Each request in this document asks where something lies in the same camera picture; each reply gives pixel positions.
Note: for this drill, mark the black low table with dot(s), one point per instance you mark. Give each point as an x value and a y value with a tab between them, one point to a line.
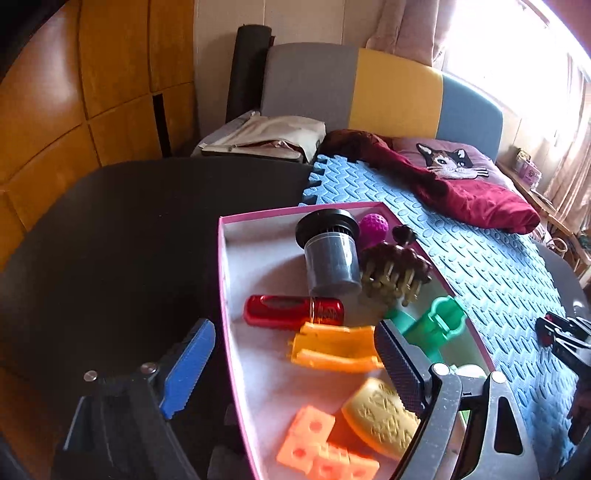
124	263

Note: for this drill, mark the black grey cylindrical jar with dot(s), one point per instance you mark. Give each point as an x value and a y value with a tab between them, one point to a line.
328	238

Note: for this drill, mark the grey round stool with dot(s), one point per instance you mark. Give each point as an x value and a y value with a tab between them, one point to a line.
572	296

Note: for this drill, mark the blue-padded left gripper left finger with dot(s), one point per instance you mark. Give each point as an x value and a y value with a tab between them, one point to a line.
180	369

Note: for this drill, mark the orange linked cube blocks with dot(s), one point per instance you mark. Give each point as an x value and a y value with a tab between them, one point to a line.
306	449

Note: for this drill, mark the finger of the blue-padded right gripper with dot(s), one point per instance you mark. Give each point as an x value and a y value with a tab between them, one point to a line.
575	326

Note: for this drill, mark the beige canvas bag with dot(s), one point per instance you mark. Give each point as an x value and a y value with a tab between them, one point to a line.
290	138

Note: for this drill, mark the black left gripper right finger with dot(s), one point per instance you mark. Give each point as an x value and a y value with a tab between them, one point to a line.
407	366

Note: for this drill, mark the wooden side shelf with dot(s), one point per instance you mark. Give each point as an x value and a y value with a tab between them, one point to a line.
579	257

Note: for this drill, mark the purple box on shelf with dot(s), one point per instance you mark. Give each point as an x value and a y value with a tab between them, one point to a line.
526	169

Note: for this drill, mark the green plastic cup holder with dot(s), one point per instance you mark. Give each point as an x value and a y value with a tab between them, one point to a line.
443	321

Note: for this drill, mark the orange plastic track piece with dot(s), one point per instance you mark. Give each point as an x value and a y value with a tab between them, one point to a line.
336	348

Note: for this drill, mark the cream yellow egg shaped object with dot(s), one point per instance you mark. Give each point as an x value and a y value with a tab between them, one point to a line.
377	415

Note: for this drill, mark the red metallic case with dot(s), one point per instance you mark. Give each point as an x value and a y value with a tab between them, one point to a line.
292	312

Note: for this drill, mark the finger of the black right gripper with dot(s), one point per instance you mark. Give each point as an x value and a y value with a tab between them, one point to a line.
549	335

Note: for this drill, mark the pink white shallow tray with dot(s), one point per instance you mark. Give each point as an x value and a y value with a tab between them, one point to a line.
274	373

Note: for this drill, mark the dark red folded blanket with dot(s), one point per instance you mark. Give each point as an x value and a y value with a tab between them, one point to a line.
474	202

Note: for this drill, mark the purple perforated plastic toy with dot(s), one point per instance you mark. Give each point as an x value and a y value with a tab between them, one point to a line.
374	228

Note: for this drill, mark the grey yellow blue headboard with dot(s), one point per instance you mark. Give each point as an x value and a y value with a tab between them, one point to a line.
357	88

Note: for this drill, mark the wooden panel wardrobe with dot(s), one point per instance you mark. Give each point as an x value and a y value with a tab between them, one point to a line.
99	83

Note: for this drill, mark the pink patterned curtain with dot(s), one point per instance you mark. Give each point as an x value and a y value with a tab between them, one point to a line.
414	29

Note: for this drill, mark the purple cat face pillow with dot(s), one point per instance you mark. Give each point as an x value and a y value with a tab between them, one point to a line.
451	161

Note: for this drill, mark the brown mushroom wooden massager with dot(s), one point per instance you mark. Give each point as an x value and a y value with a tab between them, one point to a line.
393	271

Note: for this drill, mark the black rolled yoga mat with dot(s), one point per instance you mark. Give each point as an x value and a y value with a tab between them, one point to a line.
245	89

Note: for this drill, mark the person's right hand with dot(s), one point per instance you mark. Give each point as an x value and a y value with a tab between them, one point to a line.
579	413

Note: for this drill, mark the blue foam puzzle mat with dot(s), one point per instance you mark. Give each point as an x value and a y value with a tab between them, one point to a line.
500	278

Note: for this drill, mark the white green square bottle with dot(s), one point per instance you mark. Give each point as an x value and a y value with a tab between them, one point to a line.
471	371

